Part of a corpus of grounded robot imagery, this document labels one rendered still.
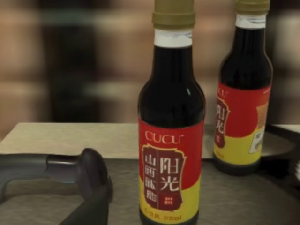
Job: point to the grey handheld scanner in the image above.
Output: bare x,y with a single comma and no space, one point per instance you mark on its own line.
93,178

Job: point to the dark grey mat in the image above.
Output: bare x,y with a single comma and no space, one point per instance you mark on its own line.
234,199

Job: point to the white object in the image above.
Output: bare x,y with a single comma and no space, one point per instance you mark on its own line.
296,168

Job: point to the soy sauce bottle CUCU label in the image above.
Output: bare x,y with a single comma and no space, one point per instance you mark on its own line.
171,98
243,70

